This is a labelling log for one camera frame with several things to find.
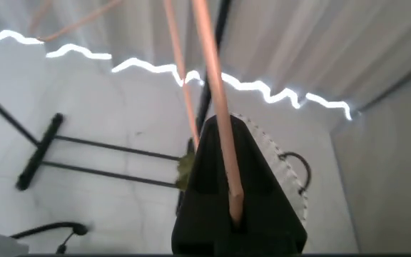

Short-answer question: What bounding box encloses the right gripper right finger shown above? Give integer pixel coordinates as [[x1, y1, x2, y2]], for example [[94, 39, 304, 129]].
[[230, 114, 308, 255]]

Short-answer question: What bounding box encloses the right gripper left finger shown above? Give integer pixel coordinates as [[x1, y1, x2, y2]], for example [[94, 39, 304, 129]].
[[171, 114, 235, 255]]

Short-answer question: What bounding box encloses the pink clothes hanger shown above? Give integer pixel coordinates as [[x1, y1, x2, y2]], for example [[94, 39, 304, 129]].
[[162, 0, 245, 226], [29, 0, 124, 43]]

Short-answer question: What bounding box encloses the white laundry basket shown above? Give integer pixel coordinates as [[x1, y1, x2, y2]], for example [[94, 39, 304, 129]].
[[232, 113, 313, 229]]

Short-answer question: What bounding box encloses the black clothes rack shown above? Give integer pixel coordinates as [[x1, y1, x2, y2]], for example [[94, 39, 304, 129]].
[[0, 0, 233, 217]]

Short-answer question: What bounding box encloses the green garment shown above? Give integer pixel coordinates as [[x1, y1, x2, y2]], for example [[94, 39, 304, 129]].
[[175, 138, 196, 191]]

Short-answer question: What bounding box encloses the white curtain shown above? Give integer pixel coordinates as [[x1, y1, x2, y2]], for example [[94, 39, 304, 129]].
[[0, 0, 411, 121]]

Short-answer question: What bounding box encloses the black cable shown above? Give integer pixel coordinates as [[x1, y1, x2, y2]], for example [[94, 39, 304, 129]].
[[9, 221, 89, 255]]

